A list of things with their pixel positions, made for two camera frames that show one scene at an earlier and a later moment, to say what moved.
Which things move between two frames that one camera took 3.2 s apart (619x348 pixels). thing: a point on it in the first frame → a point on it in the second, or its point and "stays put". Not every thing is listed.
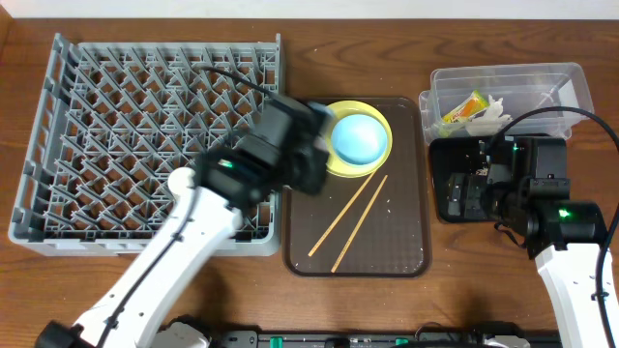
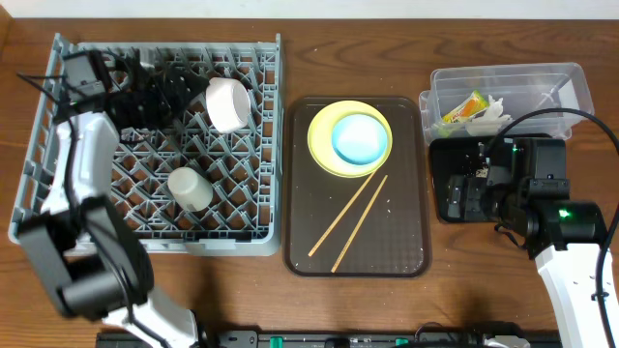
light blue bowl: x=359 y=139 stays put
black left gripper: x=316 y=151 → x=177 y=89
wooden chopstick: x=359 y=222 stays put
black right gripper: x=466 y=194 stays put
